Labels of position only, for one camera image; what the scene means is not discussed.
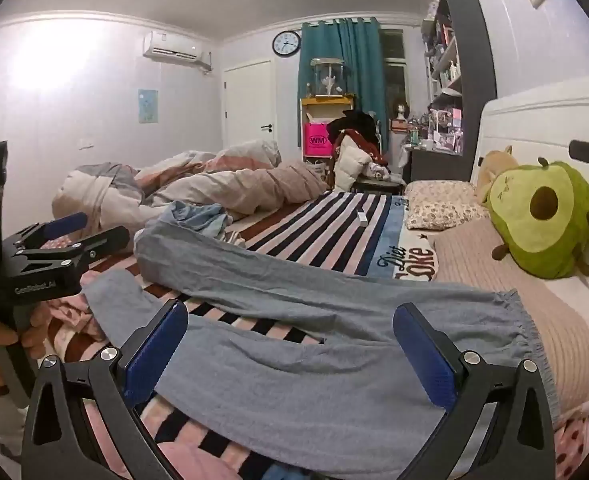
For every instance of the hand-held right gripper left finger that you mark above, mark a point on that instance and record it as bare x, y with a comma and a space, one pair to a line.
154, 355

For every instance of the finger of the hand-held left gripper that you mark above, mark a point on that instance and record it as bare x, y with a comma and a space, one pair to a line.
104, 240
64, 223

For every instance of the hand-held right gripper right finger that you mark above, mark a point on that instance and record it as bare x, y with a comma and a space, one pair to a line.
424, 355

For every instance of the grey pants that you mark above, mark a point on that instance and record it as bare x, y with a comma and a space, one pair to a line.
299, 360

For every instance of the pink cloth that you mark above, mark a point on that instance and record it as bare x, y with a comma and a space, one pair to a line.
72, 315

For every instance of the light blue garment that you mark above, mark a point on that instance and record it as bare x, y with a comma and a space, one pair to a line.
199, 217

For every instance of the small white box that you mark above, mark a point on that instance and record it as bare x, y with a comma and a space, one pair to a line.
362, 218

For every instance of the floral pillow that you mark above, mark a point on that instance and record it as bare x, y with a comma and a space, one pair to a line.
439, 205

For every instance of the green avocado plush toy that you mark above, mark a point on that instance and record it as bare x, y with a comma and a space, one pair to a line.
529, 240

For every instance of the crumpled pink grey quilt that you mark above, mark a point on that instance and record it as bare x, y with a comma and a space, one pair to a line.
254, 185

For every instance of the striped printed blanket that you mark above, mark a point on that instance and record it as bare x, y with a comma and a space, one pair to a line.
324, 230

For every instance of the white printed bedsheet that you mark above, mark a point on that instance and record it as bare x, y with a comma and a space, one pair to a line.
581, 310

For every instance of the cluttered dark desk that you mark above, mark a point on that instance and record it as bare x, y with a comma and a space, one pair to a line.
434, 165

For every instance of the white door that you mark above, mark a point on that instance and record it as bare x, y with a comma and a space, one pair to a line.
247, 105

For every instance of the brown plush toy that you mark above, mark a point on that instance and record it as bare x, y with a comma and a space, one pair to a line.
494, 167

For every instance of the white puffer jacket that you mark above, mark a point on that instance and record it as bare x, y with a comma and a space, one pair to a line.
349, 167

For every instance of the white air conditioner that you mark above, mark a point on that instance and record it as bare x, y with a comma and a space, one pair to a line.
169, 45

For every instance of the pink bag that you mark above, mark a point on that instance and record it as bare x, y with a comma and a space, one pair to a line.
317, 140

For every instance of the pile of dark clothes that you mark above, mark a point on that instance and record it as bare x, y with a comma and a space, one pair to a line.
359, 125

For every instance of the white bed headboard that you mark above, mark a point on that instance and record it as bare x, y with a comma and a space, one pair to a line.
524, 125

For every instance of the yellow white shelf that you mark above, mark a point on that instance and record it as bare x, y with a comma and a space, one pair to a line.
324, 102

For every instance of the glass tank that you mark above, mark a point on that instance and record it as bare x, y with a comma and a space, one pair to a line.
329, 77

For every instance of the window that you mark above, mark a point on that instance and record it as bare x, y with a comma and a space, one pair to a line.
393, 65

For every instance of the dark bookcase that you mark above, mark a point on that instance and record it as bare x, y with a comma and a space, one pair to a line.
474, 60

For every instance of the teal curtain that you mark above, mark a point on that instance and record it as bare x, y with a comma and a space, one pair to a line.
359, 60

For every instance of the light blue wall poster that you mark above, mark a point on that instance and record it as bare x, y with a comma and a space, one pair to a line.
148, 106

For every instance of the round wall clock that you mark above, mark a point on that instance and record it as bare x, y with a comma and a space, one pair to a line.
287, 43

